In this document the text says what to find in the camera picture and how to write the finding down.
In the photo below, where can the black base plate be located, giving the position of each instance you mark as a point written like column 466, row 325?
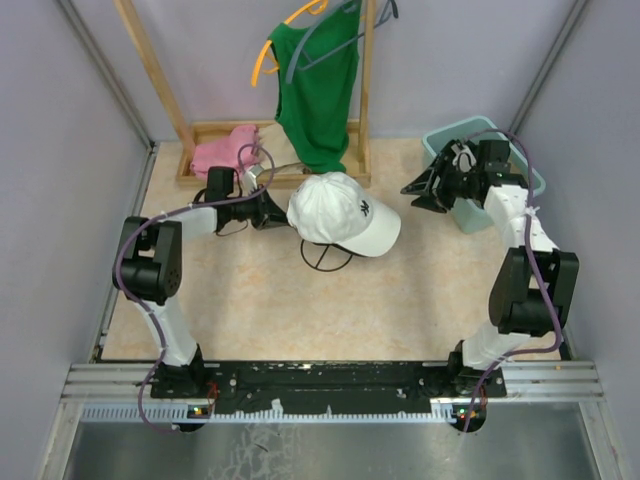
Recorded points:
column 343, row 388

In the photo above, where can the yellow clothes hanger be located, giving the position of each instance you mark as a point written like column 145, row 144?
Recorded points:
column 313, row 8

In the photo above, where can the aluminium rail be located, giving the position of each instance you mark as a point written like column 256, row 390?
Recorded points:
column 118, row 392

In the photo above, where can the light blue plastic bin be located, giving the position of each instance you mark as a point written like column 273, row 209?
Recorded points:
column 467, row 214

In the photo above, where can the black wire hat stand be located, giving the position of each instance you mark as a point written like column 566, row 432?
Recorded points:
column 331, row 266

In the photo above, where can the green tank top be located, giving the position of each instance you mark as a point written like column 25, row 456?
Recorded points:
column 314, row 109

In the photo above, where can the wooden clothes rack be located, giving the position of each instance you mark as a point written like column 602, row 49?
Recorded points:
column 357, row 158

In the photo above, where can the pink folded cloth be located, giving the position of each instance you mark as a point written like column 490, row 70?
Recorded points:
column 237, row 150

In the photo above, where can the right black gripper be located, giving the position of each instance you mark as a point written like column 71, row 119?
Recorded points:
column 440, row 168

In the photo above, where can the white cap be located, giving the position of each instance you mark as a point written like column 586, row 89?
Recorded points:
column 334, row 208

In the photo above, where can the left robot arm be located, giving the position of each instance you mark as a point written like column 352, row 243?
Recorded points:
column 148, row 267

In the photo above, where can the grey-blue clothes hanger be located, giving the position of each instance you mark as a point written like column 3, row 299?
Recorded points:
column 315, row 46

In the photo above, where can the beige folded cloth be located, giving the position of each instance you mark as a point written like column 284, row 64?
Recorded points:
column 274, row 140

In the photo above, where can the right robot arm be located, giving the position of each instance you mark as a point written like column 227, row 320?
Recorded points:
column 534, row 287

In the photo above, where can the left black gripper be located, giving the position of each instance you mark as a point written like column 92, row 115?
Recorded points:
column 266, row 207

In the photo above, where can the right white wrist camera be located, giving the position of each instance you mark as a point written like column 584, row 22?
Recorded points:
column 463, row 159

